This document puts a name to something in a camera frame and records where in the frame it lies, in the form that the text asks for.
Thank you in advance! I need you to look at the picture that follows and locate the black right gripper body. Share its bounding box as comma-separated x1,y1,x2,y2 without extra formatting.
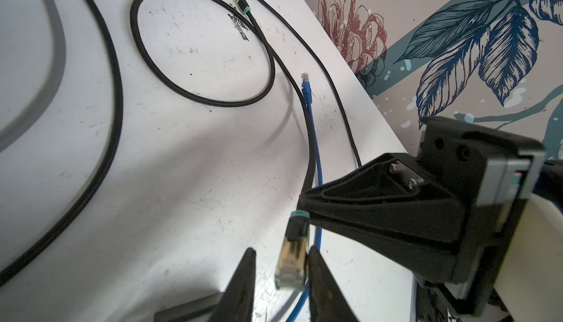
320,115,547,318

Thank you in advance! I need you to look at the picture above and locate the black cable gold green plug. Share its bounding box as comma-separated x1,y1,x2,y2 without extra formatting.
130,0,317,291

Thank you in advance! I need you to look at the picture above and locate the grey ethernet cable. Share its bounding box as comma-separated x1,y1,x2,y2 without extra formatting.
0,0,67,154

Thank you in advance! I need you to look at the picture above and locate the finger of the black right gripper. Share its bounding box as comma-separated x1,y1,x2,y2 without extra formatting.
298,154,466,243

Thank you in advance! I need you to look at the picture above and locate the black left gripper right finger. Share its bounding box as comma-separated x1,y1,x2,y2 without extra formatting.
308,247,359,322

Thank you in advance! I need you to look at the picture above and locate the black looped ethernet cable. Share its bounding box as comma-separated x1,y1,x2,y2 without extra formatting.
0,0,125,288

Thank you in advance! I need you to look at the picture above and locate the blue ethernet cable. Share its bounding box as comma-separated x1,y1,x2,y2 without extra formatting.
284,72,325,322

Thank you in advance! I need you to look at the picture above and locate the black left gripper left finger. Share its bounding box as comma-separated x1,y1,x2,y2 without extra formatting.
208,247,257,322

